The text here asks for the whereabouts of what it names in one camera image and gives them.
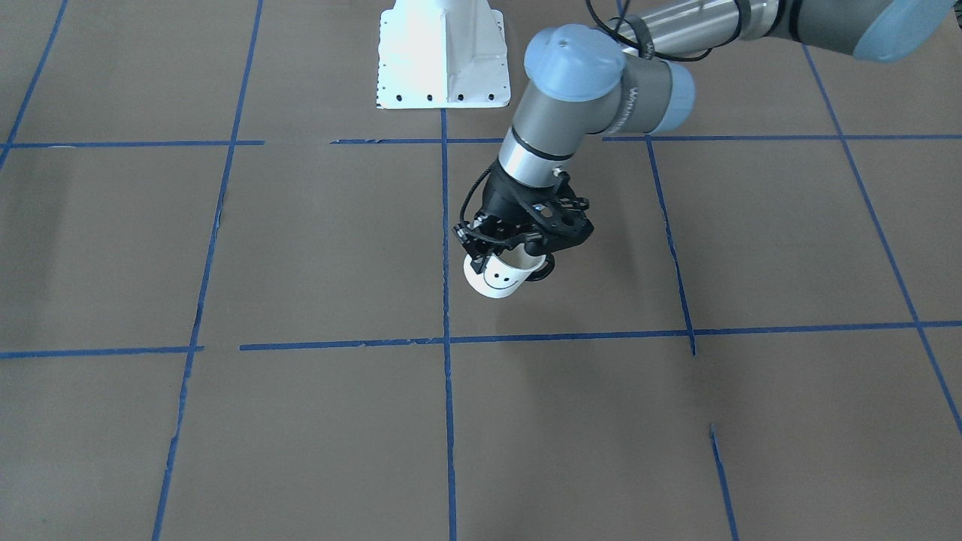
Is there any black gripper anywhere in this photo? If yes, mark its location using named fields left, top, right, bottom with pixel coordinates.
left=452, top=163, right=594, bottom=275

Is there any white smiley face mug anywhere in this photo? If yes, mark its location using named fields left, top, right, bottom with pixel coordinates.
left=461, top=247, right=555, bottom=299

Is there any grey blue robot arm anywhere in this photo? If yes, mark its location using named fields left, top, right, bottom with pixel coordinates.
left=453, top=1, right=952, bottom=297

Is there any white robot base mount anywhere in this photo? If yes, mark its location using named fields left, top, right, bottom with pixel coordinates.
left=376, top=1, right=512, bottom=110

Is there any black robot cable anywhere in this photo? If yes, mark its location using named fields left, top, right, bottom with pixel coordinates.
left=585, top=0, right=752, bottom=63

